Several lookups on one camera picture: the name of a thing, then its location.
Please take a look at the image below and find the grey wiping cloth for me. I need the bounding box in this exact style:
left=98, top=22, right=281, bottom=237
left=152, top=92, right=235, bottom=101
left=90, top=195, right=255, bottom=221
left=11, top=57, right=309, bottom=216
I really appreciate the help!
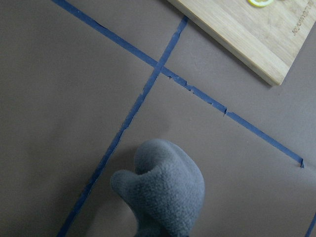
left=110, top=139, right=205, bottom=237

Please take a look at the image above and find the wooden cutting board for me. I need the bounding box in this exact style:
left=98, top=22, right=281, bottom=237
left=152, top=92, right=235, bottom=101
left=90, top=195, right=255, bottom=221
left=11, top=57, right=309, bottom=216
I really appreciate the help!
left=170, top=0, right=316, bottom=86

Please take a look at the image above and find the lemon slice near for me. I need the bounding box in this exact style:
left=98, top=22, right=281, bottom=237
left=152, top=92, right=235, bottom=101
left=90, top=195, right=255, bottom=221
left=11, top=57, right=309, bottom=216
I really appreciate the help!
left=248, top=0, right=274, bottom=8

